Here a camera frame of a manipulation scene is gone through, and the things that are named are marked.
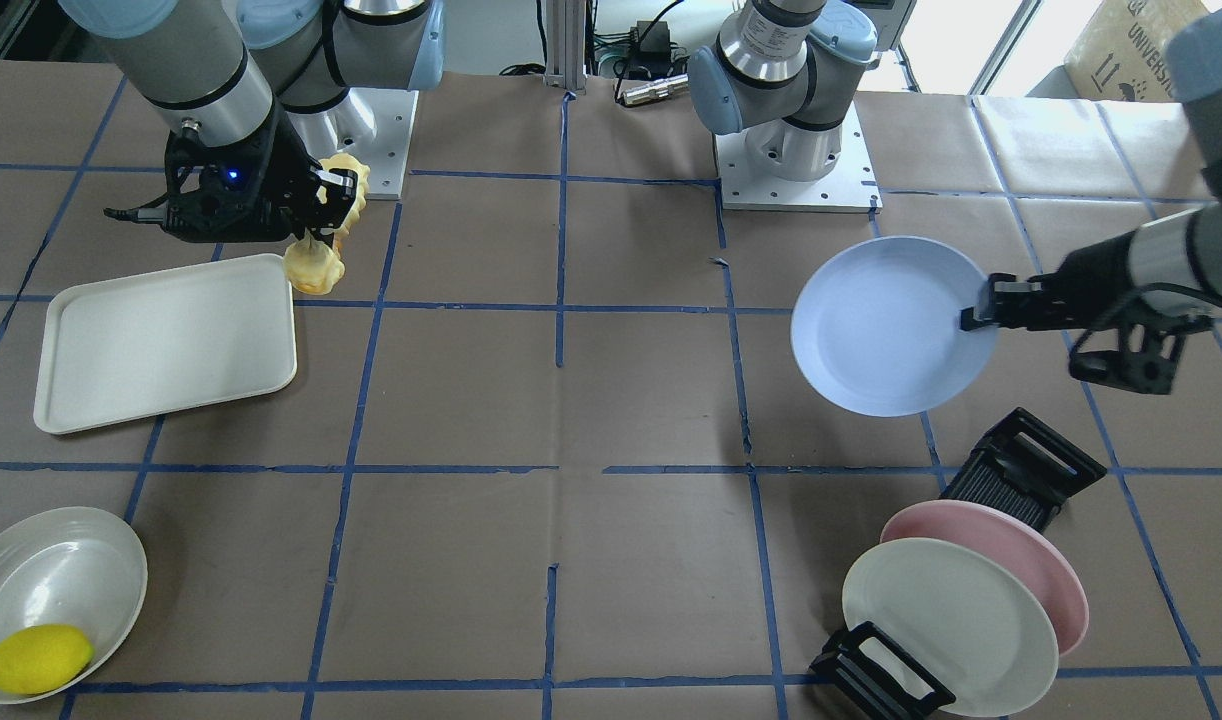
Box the aluminium frame post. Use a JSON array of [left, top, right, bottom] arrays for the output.
[[541, 1, 591, 97]]

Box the cardboard box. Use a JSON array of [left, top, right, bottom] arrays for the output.
[[1063, 1, 1215, 101]]

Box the white oval bowl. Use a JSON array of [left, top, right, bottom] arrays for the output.
[[0, 506, 148, 705]]

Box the black dish rack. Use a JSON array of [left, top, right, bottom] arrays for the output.
[[809, 407, 1106, 719]]

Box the yellow lemon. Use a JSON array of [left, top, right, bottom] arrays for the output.
[[0, 623, 94, 694]]

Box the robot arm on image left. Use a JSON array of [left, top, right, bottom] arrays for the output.
[[61, 1, 445, 246]]

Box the black power adapter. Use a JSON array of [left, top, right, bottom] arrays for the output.
[[631, 20, 672, 61]]

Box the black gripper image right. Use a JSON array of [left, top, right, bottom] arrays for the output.
[[960, 224, 1213, 395]]

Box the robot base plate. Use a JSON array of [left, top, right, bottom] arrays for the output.
[[288, 88, 420, 200], [712, 105, 884, 214]]

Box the blue plate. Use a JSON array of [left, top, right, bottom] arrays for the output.
[[789, 236, 1000, 416]]

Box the pink plate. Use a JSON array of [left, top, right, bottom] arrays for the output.
[[879, 498, 1090, 656]]

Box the white round plate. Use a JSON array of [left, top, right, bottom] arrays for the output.
[[841, 537, 1059, 718]]

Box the white rectangular tray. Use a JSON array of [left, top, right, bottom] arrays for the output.
[[32, 254, 297, 436]]

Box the silver metal cylinder connector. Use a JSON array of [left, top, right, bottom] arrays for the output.
[[617, 75, 689, 108]]

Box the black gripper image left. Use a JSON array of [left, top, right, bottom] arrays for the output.
[[104, 101, 360, 243]]

